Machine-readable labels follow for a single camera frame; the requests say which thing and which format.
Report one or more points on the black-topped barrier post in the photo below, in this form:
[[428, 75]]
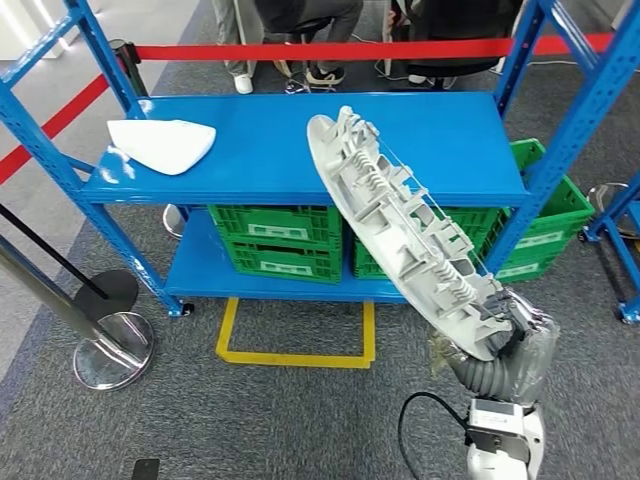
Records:
[[130, 66]]

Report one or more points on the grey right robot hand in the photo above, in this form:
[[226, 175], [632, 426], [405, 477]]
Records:
[[537, 351]]

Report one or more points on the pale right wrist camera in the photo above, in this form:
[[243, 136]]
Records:
[[497, 424]]

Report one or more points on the black stool chrome base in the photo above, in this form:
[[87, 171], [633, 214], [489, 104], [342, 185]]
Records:
[[305, 26]]

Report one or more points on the chrome barrier stanchion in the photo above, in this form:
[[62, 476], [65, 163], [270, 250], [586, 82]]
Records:
[[115, 351], [600, 195]]

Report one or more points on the green plastic crate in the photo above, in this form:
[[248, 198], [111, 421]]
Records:
[[480, 222], [225, 225], [560, 205], [362, 268], [240, 262], [552, 260]]

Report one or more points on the white desk panel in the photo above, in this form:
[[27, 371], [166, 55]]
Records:
[[247, 26], [389, 16]]

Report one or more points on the person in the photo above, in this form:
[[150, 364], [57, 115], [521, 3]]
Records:
[[345, 20], [230, 33]]

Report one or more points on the yellow floor tape outline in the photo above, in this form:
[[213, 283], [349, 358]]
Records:
[[295, 361]]

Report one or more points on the grey plastic wheel cover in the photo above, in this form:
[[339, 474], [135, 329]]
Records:
[[400, 245]]

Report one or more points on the black barrier stanchion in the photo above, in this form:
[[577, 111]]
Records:
[[107, 295]]

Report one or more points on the white plastic cover part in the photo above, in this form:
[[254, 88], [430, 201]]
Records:
[[160, 146]]

